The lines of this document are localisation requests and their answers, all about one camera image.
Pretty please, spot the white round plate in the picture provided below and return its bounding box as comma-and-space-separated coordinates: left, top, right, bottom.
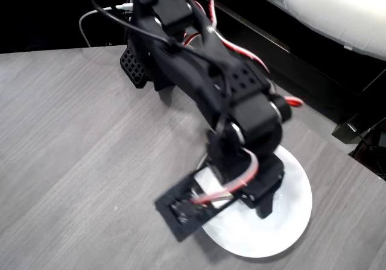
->
195, 145, 313, 259

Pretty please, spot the small black box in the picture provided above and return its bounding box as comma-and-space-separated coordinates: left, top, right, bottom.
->
331, 121, 375, 146

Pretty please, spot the white cushion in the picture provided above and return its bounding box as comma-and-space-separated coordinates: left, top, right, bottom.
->
236, 0, 386, 61

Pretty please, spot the red white gripper servo cable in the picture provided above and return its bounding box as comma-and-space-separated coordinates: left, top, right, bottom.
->
192, 149, 261, 206

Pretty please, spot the black flat camera mount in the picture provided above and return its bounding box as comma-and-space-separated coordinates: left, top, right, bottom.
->
154, 166, 242, 243

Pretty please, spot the black furniture frame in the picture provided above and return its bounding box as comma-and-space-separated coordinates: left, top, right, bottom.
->
207, 0, 386, 124

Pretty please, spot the red white arm servo cable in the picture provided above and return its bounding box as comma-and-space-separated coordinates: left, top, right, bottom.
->
188, 0, 304, 108

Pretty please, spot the red white base servo cable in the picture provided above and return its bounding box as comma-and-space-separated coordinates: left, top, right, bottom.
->
182, 30, 201, 46

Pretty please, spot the black camera cable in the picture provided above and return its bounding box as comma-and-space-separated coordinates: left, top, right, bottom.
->
89, 0, 233, 139

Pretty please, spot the white USB cable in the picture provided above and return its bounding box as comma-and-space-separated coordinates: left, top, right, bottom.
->
78, 2, 134, 48

